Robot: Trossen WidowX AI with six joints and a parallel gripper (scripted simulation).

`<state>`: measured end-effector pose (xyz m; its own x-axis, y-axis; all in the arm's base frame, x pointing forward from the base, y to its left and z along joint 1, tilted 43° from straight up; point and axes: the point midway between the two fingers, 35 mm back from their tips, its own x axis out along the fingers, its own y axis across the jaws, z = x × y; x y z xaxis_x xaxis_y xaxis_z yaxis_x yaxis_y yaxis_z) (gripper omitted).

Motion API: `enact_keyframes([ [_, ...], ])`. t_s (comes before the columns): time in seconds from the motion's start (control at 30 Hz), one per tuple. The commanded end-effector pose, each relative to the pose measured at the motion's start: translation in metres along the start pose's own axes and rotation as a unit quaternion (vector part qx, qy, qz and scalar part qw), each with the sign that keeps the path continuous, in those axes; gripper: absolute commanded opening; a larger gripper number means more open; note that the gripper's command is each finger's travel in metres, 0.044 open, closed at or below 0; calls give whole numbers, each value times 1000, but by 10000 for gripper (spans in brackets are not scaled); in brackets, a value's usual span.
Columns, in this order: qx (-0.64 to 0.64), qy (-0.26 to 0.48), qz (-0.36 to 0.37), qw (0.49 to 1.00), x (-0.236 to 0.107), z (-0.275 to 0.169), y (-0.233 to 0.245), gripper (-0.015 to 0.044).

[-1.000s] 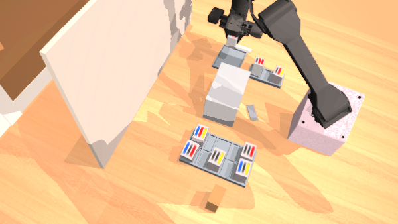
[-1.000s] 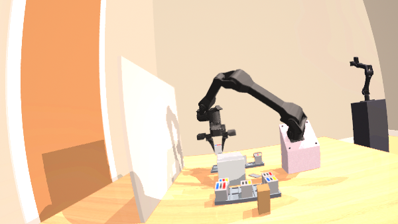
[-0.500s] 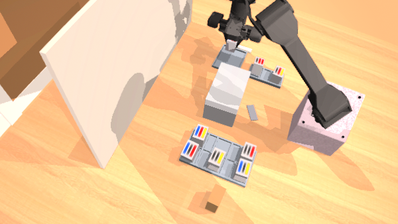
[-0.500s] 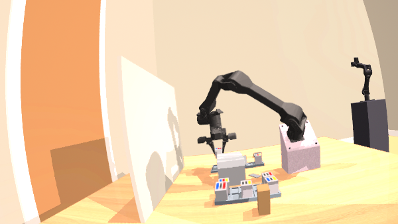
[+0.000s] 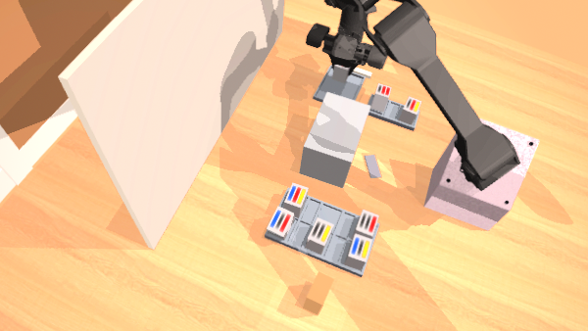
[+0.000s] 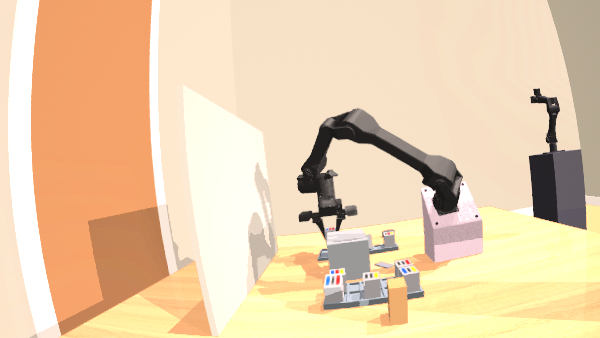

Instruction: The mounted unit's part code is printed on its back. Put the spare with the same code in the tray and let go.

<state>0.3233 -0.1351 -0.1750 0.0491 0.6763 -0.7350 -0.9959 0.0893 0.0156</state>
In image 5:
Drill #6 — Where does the beige flat panel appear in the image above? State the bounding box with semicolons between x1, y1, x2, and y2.
58;0;284;250

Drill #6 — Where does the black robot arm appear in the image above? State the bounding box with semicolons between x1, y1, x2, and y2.
323;0;520;191

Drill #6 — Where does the orange rectangular block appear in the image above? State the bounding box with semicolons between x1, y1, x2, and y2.
303;272;335;315

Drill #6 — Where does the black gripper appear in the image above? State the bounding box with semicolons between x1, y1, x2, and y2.
306;20;388;76

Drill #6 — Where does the white flat bar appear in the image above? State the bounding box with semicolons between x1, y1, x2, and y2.
352;68;372;79

